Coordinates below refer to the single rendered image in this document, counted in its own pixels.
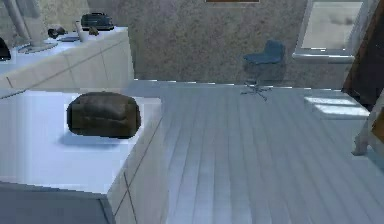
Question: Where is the white kitchen counter cabinet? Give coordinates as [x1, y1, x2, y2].
[0, 26, 171, 224]

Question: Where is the brown bread loaf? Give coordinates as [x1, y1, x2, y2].
[66, 91, 142, 140]

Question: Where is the blue swivel office chair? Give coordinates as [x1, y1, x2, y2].
[240, 39, 287, 102]

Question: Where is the black toaster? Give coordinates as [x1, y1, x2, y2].
[80, 12, 115, 32]

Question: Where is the white cup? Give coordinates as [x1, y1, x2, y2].
[74, 20, 90, 43]

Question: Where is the grey flat plate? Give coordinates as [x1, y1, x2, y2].
[58, 35, 81, 43]

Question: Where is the small black object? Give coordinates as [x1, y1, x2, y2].
[47, 26, 69, 40]

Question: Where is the white framed window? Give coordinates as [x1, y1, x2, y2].
[292, 0, 379, 64]

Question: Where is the white table with brown top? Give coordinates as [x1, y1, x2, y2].
[351, 89, 384, 168]

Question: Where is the grey sink faucet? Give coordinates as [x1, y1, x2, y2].
[3, 0, 59, 54]

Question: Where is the black rounded appliance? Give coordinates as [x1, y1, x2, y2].
[0, 37, 12, 62]

